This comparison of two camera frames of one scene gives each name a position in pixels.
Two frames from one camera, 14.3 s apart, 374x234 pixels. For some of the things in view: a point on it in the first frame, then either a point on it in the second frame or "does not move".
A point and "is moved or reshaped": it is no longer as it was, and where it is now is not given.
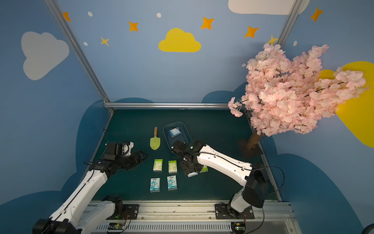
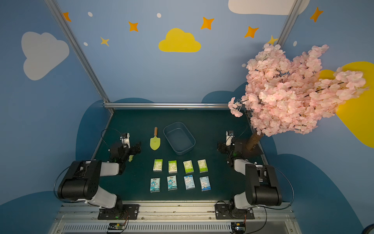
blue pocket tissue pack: x=155 y=185 does not move
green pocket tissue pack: x=204 y=169 is moved or reshaped
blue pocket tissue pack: x=192 y=174 to x=189 y=182
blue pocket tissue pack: x=172 y=183 does not move
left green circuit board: x=116 y=226 does not move
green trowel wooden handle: x=155 y=141 does not move
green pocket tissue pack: x=158 y=166 does not move
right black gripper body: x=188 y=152 to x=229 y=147
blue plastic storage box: x=176 y=130 does not move
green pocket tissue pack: x=172 y=166 does not move
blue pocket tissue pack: x=175 y=132 to x=205 y=184
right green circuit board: x=238 y=227 does not move
